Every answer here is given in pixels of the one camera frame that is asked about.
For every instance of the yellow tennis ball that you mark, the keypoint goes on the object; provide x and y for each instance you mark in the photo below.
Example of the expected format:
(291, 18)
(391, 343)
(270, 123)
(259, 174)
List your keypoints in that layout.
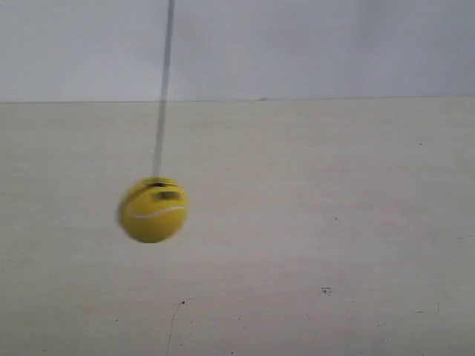
(153, 209)

